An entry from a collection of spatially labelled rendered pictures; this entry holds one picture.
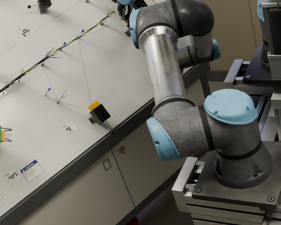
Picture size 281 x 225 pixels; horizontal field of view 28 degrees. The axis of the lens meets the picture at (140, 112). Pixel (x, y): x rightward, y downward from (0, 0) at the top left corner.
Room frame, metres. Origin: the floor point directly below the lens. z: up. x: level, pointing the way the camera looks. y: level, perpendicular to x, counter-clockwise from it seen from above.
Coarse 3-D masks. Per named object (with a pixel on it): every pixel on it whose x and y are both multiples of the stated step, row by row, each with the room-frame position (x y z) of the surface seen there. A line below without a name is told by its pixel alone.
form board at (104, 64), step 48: (0, 0) 2.13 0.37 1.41; (96, 0) 2.20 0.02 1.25; (144, 0) 2.24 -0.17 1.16; (0, 48) 1.99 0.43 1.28; (48, 48) 2.02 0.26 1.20; (96, 48) 2.05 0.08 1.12; (0, 96) 1.86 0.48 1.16; (48, 96) 1.88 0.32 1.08; (96, 96) 1.91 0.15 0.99; (144, 96) 1.93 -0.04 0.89; (0, 144) 1.73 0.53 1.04; (48, 144) 1.75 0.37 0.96; (0, 192) 1.60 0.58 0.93
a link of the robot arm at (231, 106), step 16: (208, 96) 1.10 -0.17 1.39; (224, 96) 1.08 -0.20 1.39; (240, 96) 1.07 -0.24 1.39; (208, 112) 1.05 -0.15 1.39; (224, 112) 1.02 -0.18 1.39; (240, 112) 1.01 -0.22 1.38; (256, 112) 1.05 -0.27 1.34; (208, 128) 1.03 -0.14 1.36; (224, 128) 1.02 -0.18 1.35; (240, 128) 1.01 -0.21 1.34; (256, 128) 1.03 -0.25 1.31; (208, 144) 1.02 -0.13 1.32; (224, 144) 1.02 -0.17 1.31; (240, 144) 1.01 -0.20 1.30; (256, 144) 1.02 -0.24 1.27
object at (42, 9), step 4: (40, 0) 2.08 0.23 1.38; (44, 0) 2.09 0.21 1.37; (48, 0) 2.09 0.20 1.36; (36, 4) 2.08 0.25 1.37; (40, 4) 2.08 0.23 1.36; (44, 4) 2.08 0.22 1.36; (48, 4) 2.08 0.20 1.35; (40, 8) 2.08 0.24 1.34; (44, 8) 2.12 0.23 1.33; (40, 12) 2.12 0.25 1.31; (44, 12) 2.12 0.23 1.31
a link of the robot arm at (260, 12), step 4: (260, 8) 1.46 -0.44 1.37; (260, 12) 1.46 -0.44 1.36; (260, 16) 1.46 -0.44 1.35; (260, 20) 1.47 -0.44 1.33; (260, 24) 1.47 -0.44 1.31; (264, 24) 1.45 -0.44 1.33; (264, 28) 1.45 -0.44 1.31; (264, 32) 1.45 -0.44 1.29; (264, 36) 1.46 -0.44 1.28; (264, 40) 1.46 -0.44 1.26
